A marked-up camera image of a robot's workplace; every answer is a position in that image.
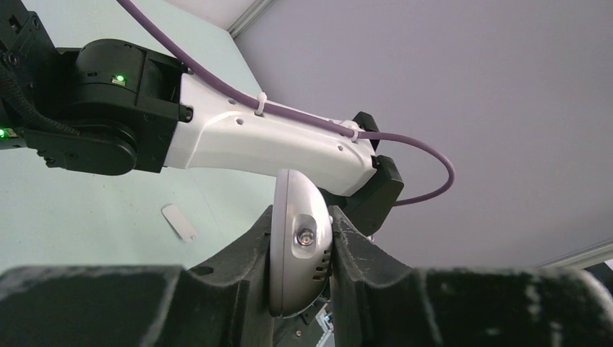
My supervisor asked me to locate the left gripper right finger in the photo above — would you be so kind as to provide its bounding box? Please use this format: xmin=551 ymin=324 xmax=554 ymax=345
xmin=330 ymin=206 xmax=612 ymax=346

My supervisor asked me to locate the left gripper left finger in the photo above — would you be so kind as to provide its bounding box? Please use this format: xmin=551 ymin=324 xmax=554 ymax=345
xmin=1 ymin=209 xmax=274 ymax=346

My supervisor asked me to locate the white battery compartment cover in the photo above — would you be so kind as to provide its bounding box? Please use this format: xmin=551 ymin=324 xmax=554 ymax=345
xmin=161 ymin=205 xmax=197 ymax=242

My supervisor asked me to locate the white remote control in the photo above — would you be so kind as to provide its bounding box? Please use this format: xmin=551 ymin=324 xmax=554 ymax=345
xmin=269 ymin=169 xmax=333 ymax=318

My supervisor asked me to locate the right aluminium frame profile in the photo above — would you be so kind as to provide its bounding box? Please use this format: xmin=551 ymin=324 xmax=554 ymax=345
xmin=227 ymin=0 xmax=275 ymax=39

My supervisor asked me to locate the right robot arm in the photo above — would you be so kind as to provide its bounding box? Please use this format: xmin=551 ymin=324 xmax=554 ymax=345
xmin=1 ymin=1 xmax=404 ymax=235

